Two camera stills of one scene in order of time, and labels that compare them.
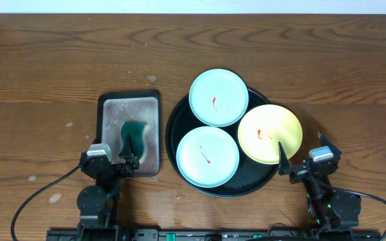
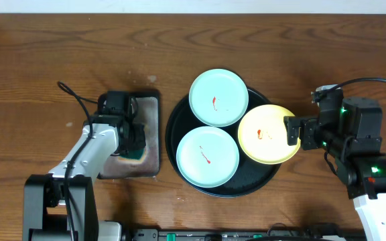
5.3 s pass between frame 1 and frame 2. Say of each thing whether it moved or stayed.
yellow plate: stayed
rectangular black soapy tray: stayed
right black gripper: moved
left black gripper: moved
